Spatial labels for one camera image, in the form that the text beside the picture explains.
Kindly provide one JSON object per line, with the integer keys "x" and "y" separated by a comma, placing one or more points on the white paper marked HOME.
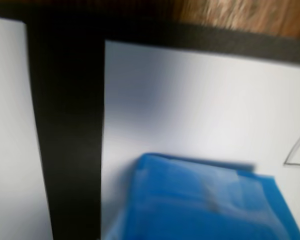
{"x": 190, "y": 100}

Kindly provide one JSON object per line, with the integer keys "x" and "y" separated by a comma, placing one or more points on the white paper marked 1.
{"x": 10, "y": 125}

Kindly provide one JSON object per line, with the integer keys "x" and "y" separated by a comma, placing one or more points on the blue paper box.
{"x": 190, "y": 205}

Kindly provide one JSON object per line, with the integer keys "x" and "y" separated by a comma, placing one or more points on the dark grey board mat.
{"x": 70, "y": 125}

